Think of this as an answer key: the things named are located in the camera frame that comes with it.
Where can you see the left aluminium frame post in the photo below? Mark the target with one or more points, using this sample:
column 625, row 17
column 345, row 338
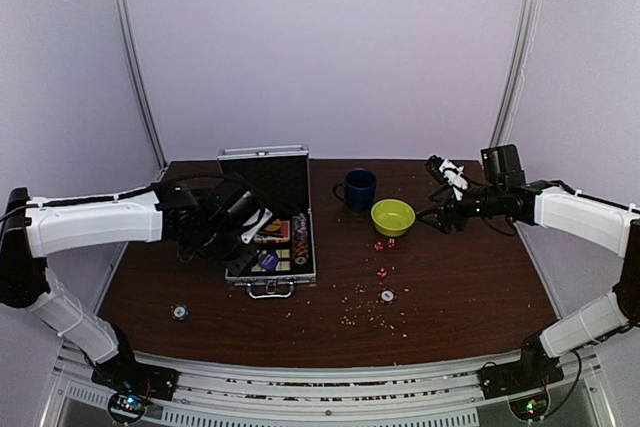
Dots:
column 137, row 82

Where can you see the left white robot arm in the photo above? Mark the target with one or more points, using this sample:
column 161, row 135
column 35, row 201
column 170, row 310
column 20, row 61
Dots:
column 32, row 228

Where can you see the silver aluminium poker case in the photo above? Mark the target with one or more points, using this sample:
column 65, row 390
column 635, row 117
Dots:
column 282, row 175

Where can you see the yellow round button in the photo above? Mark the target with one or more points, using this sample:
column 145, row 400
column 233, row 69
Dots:
column 274, row 226

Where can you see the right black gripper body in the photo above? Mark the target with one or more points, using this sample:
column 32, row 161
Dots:
column 491, row 201

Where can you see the lime green bowl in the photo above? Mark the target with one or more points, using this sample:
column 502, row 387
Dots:
column 392, row 217

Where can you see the dark blue mug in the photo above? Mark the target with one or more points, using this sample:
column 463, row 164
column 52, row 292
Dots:
column 357, row 190

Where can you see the red white card deck box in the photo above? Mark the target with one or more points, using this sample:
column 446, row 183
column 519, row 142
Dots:
column 283, row 235

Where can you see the green poker chip left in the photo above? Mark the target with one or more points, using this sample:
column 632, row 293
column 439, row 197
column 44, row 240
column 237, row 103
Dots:
column 179, row 312

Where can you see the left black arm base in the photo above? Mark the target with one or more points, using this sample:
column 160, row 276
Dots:
column 124, row 374

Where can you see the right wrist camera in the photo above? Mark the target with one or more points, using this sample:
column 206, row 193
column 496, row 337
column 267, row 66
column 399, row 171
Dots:
column 502, row 166

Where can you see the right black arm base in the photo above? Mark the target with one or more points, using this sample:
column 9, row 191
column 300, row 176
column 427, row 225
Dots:
column 520, row 377

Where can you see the right aluminium frame post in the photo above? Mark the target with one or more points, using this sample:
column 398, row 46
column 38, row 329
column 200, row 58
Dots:
column 514, row 79

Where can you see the aluminium frame post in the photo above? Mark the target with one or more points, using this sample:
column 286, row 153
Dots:
column 514, row 79
column 137, row 82

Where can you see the blue gold card deck box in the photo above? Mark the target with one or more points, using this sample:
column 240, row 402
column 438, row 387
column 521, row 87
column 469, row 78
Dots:
column 284, row 264

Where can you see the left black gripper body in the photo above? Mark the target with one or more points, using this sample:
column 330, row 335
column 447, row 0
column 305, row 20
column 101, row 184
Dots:
column 218, row 242

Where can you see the purple round button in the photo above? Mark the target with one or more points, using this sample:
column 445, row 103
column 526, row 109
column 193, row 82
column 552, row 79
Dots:
column 269, row 261

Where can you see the black red poker chip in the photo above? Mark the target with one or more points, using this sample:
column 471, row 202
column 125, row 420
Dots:
column 386, row 297

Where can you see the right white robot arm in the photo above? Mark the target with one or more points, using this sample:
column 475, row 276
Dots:
column 554, row 205

